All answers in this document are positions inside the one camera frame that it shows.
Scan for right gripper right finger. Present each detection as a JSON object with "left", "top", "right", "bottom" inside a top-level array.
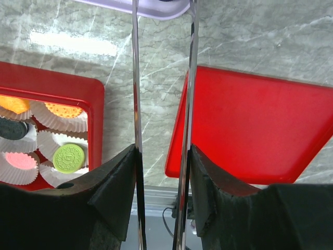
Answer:
[{"left": 190, "top": 146, "right": 332, "bottom": 249}]

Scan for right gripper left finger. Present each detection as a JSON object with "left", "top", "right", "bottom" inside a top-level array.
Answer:
[{"left": 1, "top": 145, "right": 136, "bottom": 249}]

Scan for green macaron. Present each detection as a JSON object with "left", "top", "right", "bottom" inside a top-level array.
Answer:
[{"left": 52, "top": 143, "right": 85, "bottom": 174}]

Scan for red box lid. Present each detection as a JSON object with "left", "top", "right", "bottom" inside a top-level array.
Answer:
[{"left": 164, "top": 65, "right": 333, "bottom": 185}]

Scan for pink macaron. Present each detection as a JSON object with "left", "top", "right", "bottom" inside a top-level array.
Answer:
[{"left": 5, "top": 153, "right": 37, "bottom": 170}]

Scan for metal tongs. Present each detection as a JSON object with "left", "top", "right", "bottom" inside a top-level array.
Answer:
[{"left": 132, "top": 1, "right": 199, "bottom": 249}]

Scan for orange round sandwich cookie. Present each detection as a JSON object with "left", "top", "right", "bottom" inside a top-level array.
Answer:
[{"left": 44, "top": 103, "right": 83, "bottom": 119}]

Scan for black sandwich cookie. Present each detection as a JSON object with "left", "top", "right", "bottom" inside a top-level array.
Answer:
[{"left": 1, "top": 118, "right": 29, "bottom": 141}]

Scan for orange fish cookie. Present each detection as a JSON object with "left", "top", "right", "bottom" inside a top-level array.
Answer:
[{"left": 1, "top": 95, "right": 30, "bottom": 114}]

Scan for white paper cup bottom right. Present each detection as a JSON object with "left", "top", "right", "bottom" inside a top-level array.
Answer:
[{"left": 39, "top": 161, "right": 89, "bottom": 188}]

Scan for white paper cup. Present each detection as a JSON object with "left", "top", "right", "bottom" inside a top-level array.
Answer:
[
  {"left": 1, "top": 107, "right": 32, "bottom": 121},
  {"left": 1, "top": 121, "right": 37, "bottom": 153},
  {"left": 39, "top": 161, "right": 89, "bottom": 188},
  {"left": 30, "top": 101, "right": 88, "bottom": 132},
  {"left": 1, "top": 152, "right": 40, "bottom": 185},
  {"left": 37, "top": 129, "right": 88, "bottom": 167}
]

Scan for white paper cup middle right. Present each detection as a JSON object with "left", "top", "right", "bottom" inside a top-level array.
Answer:
[{"left": 37, "top": 129, "right": 88, "bottom": 167}]

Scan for white paper cup top right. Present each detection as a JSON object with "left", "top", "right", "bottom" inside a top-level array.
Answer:
[{"left": 30, "top": 101, "right": 88, "bottom": 132}]

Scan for white paper cup bottom middle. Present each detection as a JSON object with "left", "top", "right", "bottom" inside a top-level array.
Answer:
[{"left": 1, "top": 152, "right": 40, "bottom": 185}]

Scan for white paper cup centre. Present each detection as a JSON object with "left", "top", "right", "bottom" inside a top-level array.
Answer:
[{"left": 1, "top": 121, "right": 37, "bottom": 153}]

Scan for white paper cup top middle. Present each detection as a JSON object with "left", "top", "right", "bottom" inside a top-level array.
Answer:
[{"left": 1, "top": 107, "right": 32, "bottom": 121}]

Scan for red box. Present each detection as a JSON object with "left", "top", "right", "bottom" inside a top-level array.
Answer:
[{"left": 1, "top": 62, "right": 105, "bottom": 191}]

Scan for lavender tray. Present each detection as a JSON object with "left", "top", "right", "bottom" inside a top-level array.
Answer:
[{"left": 78, "top": 0, "right": 190, "bottom": 20}]

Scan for aluminium rail frame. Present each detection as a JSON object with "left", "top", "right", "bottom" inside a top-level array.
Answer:
[{"left": 144, "top": 185, "right": 178, "bottom": 217}]

